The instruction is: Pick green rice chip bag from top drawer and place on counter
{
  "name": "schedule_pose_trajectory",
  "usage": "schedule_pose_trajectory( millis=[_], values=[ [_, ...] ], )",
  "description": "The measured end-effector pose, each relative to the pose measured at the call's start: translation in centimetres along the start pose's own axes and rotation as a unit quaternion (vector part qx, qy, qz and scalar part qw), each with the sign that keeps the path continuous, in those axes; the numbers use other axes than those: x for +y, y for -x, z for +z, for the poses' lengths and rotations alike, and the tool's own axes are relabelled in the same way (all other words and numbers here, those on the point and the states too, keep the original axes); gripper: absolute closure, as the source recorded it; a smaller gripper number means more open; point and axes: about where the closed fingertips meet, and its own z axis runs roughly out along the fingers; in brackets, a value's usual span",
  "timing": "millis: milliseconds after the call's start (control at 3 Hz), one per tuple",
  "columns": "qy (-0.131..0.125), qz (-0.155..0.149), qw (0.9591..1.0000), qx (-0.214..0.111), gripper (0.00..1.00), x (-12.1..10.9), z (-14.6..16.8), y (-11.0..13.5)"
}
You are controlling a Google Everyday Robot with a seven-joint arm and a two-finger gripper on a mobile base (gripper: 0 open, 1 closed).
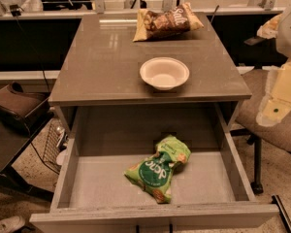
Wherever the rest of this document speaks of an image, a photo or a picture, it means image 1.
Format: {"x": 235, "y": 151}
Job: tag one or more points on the white shoe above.
{"x": 11, "y": 224}

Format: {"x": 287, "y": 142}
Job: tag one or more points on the white paper bowl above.
{"x": 164, "y": 73}

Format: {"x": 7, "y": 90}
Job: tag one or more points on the green rice chip bag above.
{"x": 153, "y": 174}

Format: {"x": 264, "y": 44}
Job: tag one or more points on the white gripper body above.
{"x": 290, "y": 33}

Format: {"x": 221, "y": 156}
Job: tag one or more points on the open grey top drawer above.
{"x": 210, "y": 191}

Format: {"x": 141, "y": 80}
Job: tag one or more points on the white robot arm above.
{"x": 279, "y": 28}

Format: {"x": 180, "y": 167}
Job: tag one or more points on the brown office chair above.
{"x": 278, "y": 135}

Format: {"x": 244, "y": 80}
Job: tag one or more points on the brown salt chip bag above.
{"x": 151, "y": 25}

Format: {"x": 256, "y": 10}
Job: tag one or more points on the dark side table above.
{"x": 12, "y": 145}

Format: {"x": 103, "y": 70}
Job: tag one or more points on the wire mesh basket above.
{"x": 54, "y": 145}

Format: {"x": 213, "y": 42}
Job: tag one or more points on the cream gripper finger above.
{"x": 271, "y": 112}

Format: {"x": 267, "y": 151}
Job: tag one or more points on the grey cabinet with counter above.
{"x": 142, "y": 62}

